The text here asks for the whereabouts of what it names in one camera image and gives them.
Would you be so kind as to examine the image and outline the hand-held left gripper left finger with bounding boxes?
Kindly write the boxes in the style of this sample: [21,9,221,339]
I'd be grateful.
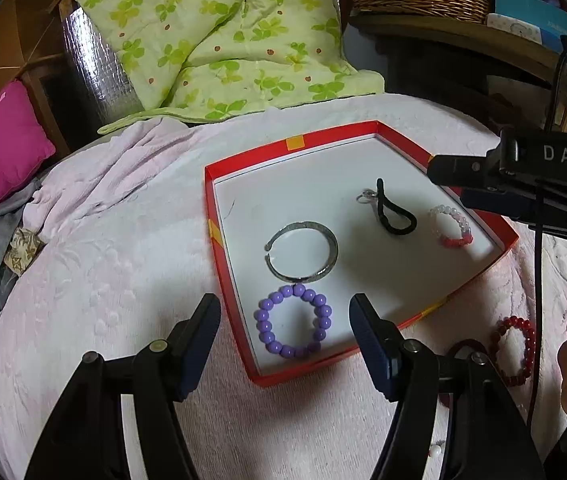
[23,292,222,480]

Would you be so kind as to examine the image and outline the green clover quilt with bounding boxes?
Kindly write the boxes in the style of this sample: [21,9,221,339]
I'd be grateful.
[66,0,385,135]

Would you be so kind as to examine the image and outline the white patterned box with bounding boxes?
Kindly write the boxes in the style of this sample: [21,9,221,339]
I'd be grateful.
[486,12,544,43]

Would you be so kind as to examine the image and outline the black cable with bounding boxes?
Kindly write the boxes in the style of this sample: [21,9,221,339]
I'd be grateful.
[526,195,547,428]

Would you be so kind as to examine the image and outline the light blue box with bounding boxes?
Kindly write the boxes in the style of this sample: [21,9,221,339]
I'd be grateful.
[493,0,567,51]

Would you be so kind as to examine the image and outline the silver bangle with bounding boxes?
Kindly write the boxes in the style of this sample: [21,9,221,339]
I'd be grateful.
[263,221,338,281]

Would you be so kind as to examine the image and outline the beige floral cloth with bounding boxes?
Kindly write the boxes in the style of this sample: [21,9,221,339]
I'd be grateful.
[3,227,46,276]

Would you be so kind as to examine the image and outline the pink white bead bracelet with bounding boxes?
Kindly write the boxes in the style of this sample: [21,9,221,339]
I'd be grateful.
[428,204,474,249]

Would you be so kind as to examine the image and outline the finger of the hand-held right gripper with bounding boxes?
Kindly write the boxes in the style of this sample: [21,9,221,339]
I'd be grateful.
[461,187,567,247]
[427,154,501,187]

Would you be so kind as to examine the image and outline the red cardboard box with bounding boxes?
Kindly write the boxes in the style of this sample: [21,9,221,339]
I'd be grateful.
[204,120,520,388]

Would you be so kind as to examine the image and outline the magenta pillow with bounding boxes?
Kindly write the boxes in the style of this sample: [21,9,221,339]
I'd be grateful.
[0,80,57,227]

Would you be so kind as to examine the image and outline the black cord loop with ring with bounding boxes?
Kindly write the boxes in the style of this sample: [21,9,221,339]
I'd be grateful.
[356,178,418,237]

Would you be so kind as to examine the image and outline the brown wooden cabinet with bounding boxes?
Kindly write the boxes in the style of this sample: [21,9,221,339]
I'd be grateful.
[0,0,89,156]

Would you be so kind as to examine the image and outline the dark red bead bracelet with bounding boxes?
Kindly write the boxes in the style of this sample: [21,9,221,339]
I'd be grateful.
[491,316,537,386]

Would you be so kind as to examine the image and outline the purple bead bracelet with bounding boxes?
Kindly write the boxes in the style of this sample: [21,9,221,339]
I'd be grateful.
[254,282,333,359]

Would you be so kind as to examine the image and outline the silver foil mat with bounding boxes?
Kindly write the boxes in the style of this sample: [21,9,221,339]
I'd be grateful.
[60,12,146,133]

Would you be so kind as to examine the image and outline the wooden side table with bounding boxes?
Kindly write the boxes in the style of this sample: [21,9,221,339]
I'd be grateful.
[348,10,567,86]

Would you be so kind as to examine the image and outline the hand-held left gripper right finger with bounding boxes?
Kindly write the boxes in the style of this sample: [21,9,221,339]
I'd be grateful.
[349,292,547,480]

